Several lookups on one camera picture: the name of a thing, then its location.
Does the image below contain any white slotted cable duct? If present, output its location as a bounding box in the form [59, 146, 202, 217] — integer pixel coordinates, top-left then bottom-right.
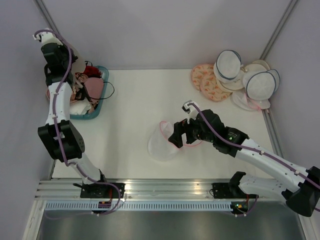
[45, 200, 232, 212]

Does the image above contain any mauve bra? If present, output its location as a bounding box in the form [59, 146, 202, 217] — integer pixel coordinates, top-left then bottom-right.
[69, 44, 86, 75]

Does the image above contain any floral peach laundry bag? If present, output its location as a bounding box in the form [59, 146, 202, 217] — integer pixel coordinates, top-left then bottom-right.
[190, 63, 215, 91]

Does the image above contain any white mesh bag pink zipper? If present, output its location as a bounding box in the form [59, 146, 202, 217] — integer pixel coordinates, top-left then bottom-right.
[147, 121, 202, 162]

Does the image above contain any dusty pink bra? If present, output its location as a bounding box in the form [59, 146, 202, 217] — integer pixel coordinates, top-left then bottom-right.
[84, 77, 104, 101]

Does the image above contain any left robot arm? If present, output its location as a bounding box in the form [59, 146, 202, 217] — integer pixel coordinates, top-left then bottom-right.
[37, 43, 109, 198]

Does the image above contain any white bra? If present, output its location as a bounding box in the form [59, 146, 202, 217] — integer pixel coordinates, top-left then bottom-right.
[69, 101, 92, 115]

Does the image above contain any peach satin bra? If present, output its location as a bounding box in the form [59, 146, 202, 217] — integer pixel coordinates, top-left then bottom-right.
[45, 87, 79, 103]

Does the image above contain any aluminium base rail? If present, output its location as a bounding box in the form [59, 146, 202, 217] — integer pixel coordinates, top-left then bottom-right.
[34, 177, 308, 201]

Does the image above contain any red lace bra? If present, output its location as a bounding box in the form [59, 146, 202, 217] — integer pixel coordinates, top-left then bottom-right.
[83, 65, 102, 78]

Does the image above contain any aluminium frame post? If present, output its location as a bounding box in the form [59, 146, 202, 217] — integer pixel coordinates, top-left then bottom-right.
[259, 0, 300, 60]
[33, 0, 74, 64]

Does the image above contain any aluminium frame post left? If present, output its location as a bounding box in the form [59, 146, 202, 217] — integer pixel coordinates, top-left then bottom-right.
[33, 0, 74, 64]

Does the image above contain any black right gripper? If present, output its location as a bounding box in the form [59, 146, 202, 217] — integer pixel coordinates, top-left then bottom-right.
[168, 111, 215, 148]

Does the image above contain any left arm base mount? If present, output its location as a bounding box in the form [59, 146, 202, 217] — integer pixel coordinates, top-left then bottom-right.
[80, 182, 125, 199]

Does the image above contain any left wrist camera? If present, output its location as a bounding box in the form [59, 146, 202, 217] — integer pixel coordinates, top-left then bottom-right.
[33, 30, 63, 46]

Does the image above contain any large white bag blue trim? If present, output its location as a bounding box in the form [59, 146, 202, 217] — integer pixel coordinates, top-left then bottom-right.
[242, 69, 281, 101]

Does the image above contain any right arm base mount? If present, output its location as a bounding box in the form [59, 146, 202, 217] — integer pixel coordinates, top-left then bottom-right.
[212, 182, 242, 199]

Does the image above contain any white mesh bag blue trim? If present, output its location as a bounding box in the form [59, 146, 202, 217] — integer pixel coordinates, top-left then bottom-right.
[214, 49, 242, 83]

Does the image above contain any black bra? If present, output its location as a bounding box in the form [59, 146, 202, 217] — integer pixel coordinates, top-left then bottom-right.
[74, 60, 115, 101]

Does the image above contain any teal plastic basket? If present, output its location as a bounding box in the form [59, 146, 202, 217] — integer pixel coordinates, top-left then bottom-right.
[70, 65, 115, 120]

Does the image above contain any cream laundry bag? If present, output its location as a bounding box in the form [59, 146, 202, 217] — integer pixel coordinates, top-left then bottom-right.
[213, 60, 268, 93]

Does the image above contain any flat white bag pink trim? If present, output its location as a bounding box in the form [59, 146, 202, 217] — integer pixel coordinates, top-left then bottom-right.
[232, 89, 271, 111]

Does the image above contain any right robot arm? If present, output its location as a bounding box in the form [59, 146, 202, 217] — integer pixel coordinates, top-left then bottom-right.
[168, 109, 320, 217]

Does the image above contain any aluminium side rail right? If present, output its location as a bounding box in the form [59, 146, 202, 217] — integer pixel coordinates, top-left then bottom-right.
[262, 109, 284, 157]

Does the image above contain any aluminium frame post right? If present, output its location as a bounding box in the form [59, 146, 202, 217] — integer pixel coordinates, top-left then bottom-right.
[259, 0, 300, 60]

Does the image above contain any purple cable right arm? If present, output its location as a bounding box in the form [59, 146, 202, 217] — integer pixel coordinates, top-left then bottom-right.
[187, 103, 320, 218]

